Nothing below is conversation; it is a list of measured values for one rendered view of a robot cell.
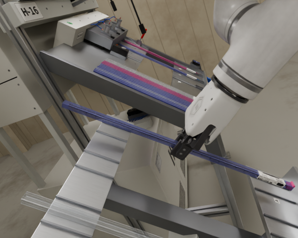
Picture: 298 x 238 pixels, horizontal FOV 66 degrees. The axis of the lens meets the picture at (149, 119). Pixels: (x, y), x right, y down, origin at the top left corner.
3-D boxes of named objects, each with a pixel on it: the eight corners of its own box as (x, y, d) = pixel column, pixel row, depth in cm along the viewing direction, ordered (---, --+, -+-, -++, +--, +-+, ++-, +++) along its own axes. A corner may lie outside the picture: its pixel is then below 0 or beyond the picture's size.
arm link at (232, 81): (218, 53, 42) (208, 67, 43) (225, 67, 34) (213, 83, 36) (255, 76, 43) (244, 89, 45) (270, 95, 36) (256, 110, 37)
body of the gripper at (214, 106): (212, 63, 43) (180, 108, 49) (220, 82, 35) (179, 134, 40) (244, 83, 45) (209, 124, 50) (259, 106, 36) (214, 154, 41)
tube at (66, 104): (288, 186, 50) (291, 182, 49) (291, 191, 49) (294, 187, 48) (64, 104, 47) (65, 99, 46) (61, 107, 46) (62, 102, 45)
